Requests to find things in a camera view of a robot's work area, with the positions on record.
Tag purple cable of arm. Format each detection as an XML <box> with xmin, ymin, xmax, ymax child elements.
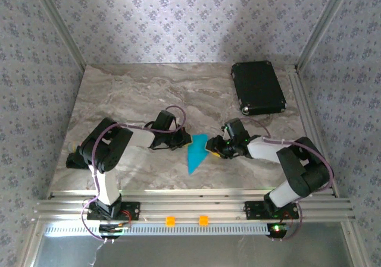
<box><xmin>80</xmin><ymin>105</ymin><xmax>187</xmax><ymax>243</ymax></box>
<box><xmin>243</xmin><ymin>117</ymin><xmax>335</xmax><ymax>241</ymax></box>

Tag black controller board green light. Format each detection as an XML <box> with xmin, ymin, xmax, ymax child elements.
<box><xmin>267</xmin><ymin>222</ymin><xmax>294</xmax><ymax>240</ymax></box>

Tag grey metal sheet panel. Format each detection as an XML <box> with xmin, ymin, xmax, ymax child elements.
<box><xmin>29</xmin><ymin>222</ymin><xmax>368</xmax><ymax>267</ymax></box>

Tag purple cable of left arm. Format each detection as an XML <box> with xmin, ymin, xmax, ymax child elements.
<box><xmin>80</xmin><ymin>105</ymin><xmax>187</xmax><ymax>243</ymax></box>

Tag black hard case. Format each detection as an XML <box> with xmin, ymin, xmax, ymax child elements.
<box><xmin>231</xmin><ymin>60</ymin><xmax>287</xmax><ymax>115</ymax></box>

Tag slotted grey cable duct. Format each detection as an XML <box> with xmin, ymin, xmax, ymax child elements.
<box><xmin>43</xmin><ymin>222</ymin><xmax>276</xmax><ymax>237</ymax></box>

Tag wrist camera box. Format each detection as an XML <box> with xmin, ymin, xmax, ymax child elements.
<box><xmin>222</xmin><ymin>118</ymin><xmax>251</xmax><ymax>140</ymax></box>
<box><xmin>154</xmin><ymin>110</ymin><xmax>179</xmax><ymax>131</ymax></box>

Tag aluminium side rail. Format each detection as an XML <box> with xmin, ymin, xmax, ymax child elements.
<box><xmin>286</xmin><ymin>65</ymin><xmax>340</xmax><ymax>198</ymax></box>

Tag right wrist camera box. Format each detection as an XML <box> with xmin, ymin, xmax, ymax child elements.
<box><xmin>222</xmin><ymin>118</ymin><xmax>251</xmax><ymax>140</ymax></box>

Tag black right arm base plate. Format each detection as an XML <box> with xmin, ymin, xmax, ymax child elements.
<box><xmin>244</xmin><ymin>200</ymin><xmax>299</xmax><ymax>220</ymax></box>

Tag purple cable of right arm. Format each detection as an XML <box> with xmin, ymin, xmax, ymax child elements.
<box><xmin>243</xmin><ymin>117</ymin><xmax>335</xmax><ymax>241</ymax></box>

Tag black controller board red wires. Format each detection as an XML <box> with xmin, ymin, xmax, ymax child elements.
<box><xmin>98</xmin><ymin>224</ymin><xmax>131</xmax><ymax>240</ymax></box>

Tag blue cloth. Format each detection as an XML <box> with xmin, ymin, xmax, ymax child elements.
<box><xmin>186</xmin><ymin>133</ymin><xmax>210</xmax><ymax>176</ymax></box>

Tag aluminium corner post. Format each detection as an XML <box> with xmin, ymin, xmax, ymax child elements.
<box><xmin>29</xmin><ymin>0</ymin><xmax>88</xmax><ymax>71</ymax></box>
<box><xmin>295</xmin><ymin>0</ymin><xmax>357</xmax><ymax>73</ymax></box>

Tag aluminium rail frame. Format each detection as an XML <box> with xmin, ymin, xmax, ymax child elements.
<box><xmin>32</xmin><ymin>189</ymin><xmax>357</xmax><ymax>223</ymax></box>

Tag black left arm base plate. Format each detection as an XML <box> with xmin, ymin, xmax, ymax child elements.
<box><xmin>86</xmin><ymin>201</ymin><xmax>140</xmax><ymax>221</ymax></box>

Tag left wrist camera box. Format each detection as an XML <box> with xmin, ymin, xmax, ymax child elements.
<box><xmin>154</xmin><ymin>110</ymin><xmax>179</xmax><ymax>131</ymax></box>

